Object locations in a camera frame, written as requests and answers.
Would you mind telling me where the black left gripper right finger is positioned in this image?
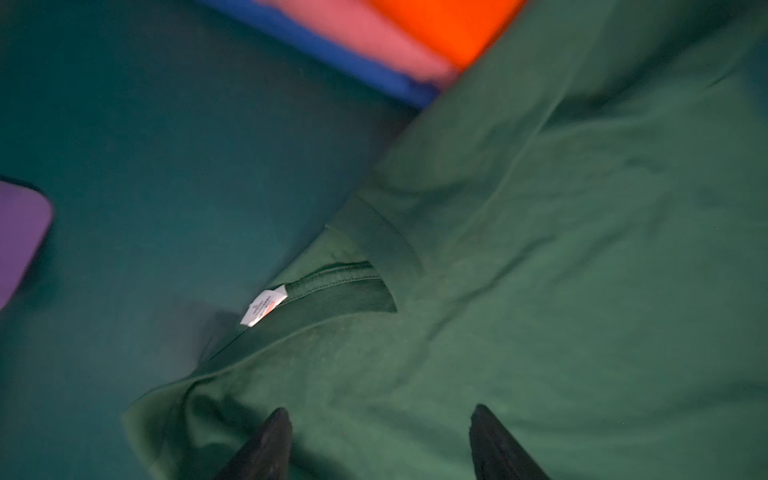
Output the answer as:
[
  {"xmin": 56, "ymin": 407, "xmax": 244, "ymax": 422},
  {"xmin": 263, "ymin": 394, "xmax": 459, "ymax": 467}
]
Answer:
[{"xmin": 469, "ymin": 404, "xmax": 550, "ymax": 480}]

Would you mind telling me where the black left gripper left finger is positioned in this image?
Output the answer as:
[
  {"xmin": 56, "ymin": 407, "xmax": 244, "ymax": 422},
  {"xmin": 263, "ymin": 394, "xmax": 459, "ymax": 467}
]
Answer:
[{"xmin": 214, "ymin": 408, "xmax": 293, "ymax": 480}]

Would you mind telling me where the dark green t shirt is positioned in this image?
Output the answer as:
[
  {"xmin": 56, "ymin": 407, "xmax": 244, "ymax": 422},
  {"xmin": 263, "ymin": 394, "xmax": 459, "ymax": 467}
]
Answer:
[{"xmin": 124, "ymin": 1, "xmax": 767, "ymax": 479}]

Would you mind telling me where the purple toy shovel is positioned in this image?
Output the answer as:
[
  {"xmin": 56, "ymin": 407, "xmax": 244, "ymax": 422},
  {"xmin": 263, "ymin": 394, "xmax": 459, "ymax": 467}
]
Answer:
[{"xmin": 1, "ymin": 180, "xmax": 53, "ymax": 308}]

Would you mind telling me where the blue folded t shirt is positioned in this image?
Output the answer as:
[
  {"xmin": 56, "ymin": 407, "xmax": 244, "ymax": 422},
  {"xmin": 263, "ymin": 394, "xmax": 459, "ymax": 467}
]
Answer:
[{"xmin": 201, "ymin": 0, "xmax": 440, "ymax": 109}]

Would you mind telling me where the orange folded t shirt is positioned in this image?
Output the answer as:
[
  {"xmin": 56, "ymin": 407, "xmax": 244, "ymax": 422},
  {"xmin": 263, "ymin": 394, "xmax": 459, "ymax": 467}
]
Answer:
[{"xmin": 372, "ymin": 0, "xmax": 526, "ymax": 71}]

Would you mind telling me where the pink folded t shirt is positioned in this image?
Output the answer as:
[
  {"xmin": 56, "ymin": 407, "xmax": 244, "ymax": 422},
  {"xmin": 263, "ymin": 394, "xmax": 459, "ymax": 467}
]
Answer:
[{"xmin": 262, "ymin": 0, "xmax": 459, "ymax": 88}]

